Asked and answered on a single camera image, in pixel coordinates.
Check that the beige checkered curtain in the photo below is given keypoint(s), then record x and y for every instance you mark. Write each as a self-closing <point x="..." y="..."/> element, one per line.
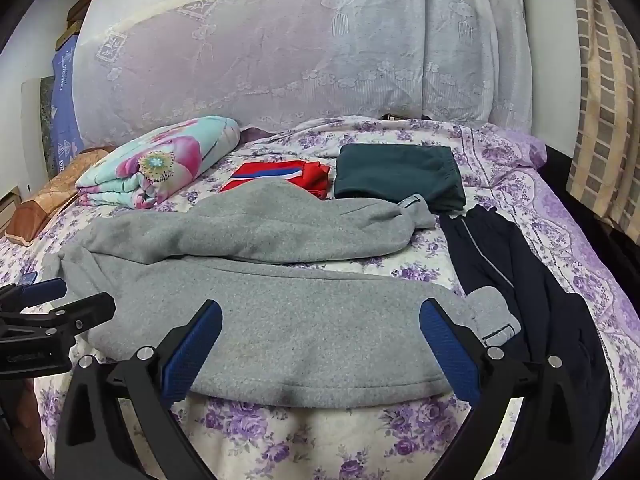
<point x="607" y="110"/>

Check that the brown patterned pillow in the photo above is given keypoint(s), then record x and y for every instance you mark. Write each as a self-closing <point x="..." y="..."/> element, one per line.
<point x="55" y="192"/>

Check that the person's left forearm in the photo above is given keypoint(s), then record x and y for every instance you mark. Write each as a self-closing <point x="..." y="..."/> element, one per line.
<point x="22" y="420"/>

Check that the folded floral blanket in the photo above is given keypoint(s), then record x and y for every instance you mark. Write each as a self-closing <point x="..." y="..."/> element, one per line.
<point x="165" y="160"/>

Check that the grey fleece pants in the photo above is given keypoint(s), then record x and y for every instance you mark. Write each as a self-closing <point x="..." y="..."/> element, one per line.
<point x="280" y="310"/>

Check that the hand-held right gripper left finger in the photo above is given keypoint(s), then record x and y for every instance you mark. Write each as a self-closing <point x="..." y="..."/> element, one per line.
<point x="195" y="355"/>

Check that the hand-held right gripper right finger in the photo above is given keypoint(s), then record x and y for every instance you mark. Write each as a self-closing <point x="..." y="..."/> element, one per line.
<point x="447" y="355"/>

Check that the purple floral bedsheet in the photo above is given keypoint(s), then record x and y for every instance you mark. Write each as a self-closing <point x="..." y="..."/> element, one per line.
<point x="260" y="440"/>

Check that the folded dark green garment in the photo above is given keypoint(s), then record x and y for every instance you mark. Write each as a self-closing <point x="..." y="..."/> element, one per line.
<point x="395" y="175"/>

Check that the dark navy pants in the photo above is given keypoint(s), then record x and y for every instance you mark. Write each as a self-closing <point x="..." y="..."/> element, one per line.
<point x="545" y="310"/>

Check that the folded red striped garment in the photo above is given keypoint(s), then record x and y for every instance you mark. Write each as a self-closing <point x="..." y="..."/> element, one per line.
<point x="280" y="172"/>

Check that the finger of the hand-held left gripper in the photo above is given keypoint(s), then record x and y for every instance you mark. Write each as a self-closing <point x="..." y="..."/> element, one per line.
<point x="47" y="290"/>
<point x="85" y="312"/>

